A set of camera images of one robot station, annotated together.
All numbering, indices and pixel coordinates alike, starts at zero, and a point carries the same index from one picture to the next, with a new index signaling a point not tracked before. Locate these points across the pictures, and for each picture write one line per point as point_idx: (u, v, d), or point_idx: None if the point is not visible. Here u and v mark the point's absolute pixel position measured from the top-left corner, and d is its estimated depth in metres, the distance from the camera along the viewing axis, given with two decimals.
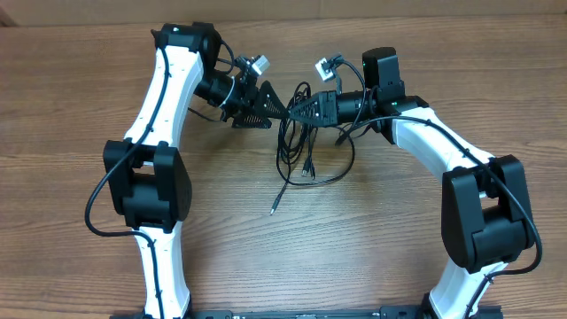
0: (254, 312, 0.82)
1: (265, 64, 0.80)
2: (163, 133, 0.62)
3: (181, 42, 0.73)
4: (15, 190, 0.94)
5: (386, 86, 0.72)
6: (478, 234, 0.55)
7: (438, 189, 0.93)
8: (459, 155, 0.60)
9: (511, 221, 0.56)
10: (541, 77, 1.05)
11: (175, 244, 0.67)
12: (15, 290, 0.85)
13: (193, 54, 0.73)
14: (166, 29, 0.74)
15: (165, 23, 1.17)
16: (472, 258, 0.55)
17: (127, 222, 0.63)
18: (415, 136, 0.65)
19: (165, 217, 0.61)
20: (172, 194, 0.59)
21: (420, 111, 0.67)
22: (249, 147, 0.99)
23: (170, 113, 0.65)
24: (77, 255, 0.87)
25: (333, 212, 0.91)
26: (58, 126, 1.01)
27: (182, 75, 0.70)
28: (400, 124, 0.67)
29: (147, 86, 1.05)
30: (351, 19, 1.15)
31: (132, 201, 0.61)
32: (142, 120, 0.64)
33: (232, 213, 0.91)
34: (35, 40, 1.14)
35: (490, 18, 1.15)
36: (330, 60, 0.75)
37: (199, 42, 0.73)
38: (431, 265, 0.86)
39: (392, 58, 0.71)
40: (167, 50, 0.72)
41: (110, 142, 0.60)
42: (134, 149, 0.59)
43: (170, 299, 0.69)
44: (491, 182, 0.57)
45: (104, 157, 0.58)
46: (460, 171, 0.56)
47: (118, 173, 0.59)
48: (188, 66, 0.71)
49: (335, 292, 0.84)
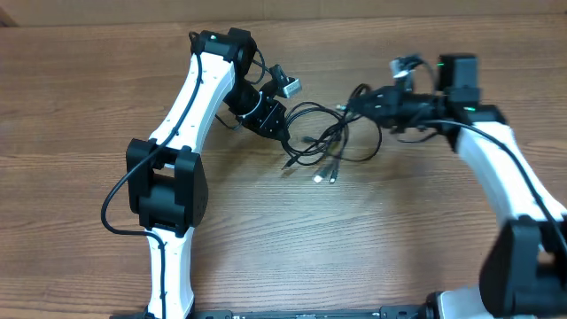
0: (254, 312, 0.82)
1: (296, 89, 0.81)
2: (188, 139, 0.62)
3: (218, 50, 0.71)
4: (15, 190, 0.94)
5: (462, 89, 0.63)
6: (524, 291, 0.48)
7: (438, 189, 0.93)
8: (531, 201, 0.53)
9: (563, 289, 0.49)
10: (541, 76, 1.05)
11: (186, 248, 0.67)
12: (15, 290, 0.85)
13: (227, 63, 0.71)
14: (204, 35, 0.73)
15: (164, 21, 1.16)
16: (506, 311, 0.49)
17: (141, 222, 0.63)
18: (483, 156, 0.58)
19: (178, 221, 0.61)
20: (187, 198, 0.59)
21: (493, 126, 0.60)
22: (253, 147, 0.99)
23: (198, 119, 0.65)
24: (77, 254, 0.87)
25: (333, 212, 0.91)
26: (58, 126, 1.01)
27: (214, 83, 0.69)
28: (468, 136, 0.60)
29: (149, 87, 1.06)
30: (352, 19, 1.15)
31: (150, 202, 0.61)
32: (168, 122, 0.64)
33: (232, 213, 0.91)
34: (35, 40, 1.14)
35: (490, 17, 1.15)
36: (405, 59, 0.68)
37: (235, 51, 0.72)
38: (431, 265, 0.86)
39: (471, 62, 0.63)
40: (202, 57, 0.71)
41: (135, 140, 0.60)
42: (158, 151, 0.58)
43: (173, 302, 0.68)
44: (555, 241, 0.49)
45: (128, 154, 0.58)
46: (526, 221, 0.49)
47: (138, 172, 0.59)
48: (221, 73, 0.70)
49: (335, 292, 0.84)
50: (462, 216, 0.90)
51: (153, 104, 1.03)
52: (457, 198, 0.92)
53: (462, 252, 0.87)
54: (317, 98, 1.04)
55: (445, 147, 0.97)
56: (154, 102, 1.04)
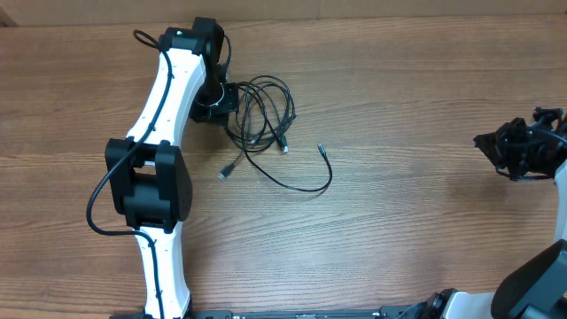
0: (254, 312, 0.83)
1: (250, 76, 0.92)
2: (165, 134, 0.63)
3: (185, 45, 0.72)
4: (16, 190, 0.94)
5: None
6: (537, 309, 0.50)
7: (438, 189, 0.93)
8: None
9: None
10: (542, 77, 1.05)
11: (175, 245, 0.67)
12: (15, 290, 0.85)
13: (196, 57, 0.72)
14: (169, 32, 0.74)
15: (163, 21, 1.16)
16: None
17: (128, 221, 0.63)
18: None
19: (165, 217, 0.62)
20: (171, 193, 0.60)
21: None
22: (251, 147, 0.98)
23: (173, 113, 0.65)
24: (77, 255, 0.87)
25: (333, 212, 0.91)
26: (58, 127, 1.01)
27: (186, 77, 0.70)
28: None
29: (148, 88, 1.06)
30: (352, 19, 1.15)
31: (133, 201, 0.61)
32: (144, 119, 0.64)
33: (232, 213, 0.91)
34: (34, 40, 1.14)
35: (490, 17, 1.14)
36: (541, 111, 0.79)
37: (202, 44, 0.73)
38: (431, 265, 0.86)
39: None
40: (170, 52, 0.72)
41: (112, 140, 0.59)
42: (135, 147, 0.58)
43: (170, 299, 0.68)
44: None
45: (106, 155, 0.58)
46: None
47: (120, 170, 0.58)
48: (191, 68, 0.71)
49: (335, 292, 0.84)
50: (461, 216, 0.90)
51: None
52: (457, 198, 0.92)
53: (462, 252, 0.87)
54: (316, 98, 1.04)
55: (445, 147, 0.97)
56: None
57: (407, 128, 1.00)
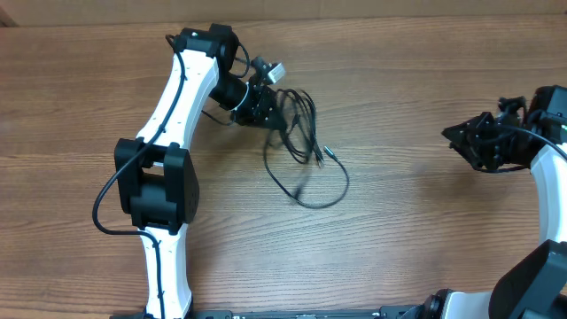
0: (254, 312, 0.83)
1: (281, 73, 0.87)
2: (174, 136, 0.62)
3: (199, 47, 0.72)
4: (15, 190, 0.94)
5: (555, 115, 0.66)
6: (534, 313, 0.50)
7: (439, 189, 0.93)
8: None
9: None
10: (541, 77, 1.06)
11: (180, 245, 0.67)
12: (15, 290, 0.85)
13: (210, 58, 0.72)
14: (184, 33, 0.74)
15: (164, 21, 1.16)
16: None
17: (133, 221, 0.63)
18: (554, 176, 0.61)
19: (171, 218, 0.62)
20: (179, 195, 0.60)
21: None
22: (254, 147, 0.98)
23: (183, 115, 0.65)
24: (77, 254, 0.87)
25: (334, 212, 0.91)
26: (58, 126, 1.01)
27: (198, 80, 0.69)
28: (548, 153, 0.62)
29: (149, 88, 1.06)
30: (352, 19, 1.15)
31: (140, 201, 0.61)
32: (155, 120, 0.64)
33: (233, 213, 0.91)
34: (34, 40, 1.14)
35: (490, 17, 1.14)
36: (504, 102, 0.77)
37: (216, 47, 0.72)
38: (431, 265, 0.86)
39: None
40: (184, 54, 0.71)
41: (122, 139, 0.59)
42: (144, 148, 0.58)
43: (171, 300, 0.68)
44: None
45: (115, 154, 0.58)
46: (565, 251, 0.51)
47: (128, 171, 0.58)
48: (205, 70, 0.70)
49: (335, 292, 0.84)
50: (462, 216, 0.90)
51: (153, 105, 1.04)
52: (457, 199, 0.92)
53: (462, 252, 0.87)
54: (317, 98, 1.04)
55: (445, 147, 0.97)
56: (154, 102, 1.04)
57: (407, 128, 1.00)
